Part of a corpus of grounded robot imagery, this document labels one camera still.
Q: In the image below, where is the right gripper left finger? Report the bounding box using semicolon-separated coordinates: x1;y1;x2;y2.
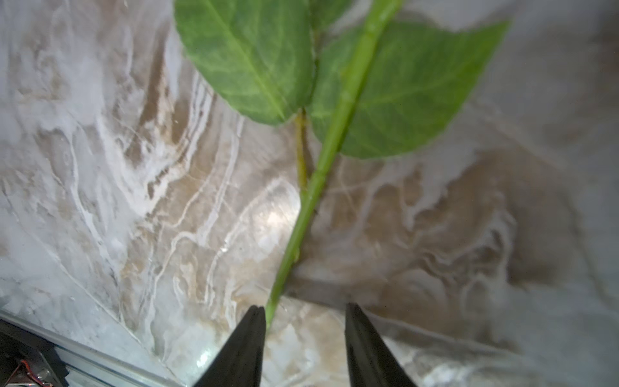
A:
194;306;266;387

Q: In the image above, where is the aluminium front rail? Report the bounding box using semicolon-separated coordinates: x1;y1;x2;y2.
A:
1;311;179;386

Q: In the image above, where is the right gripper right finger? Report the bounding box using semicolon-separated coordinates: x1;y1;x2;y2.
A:
345;303;417;387

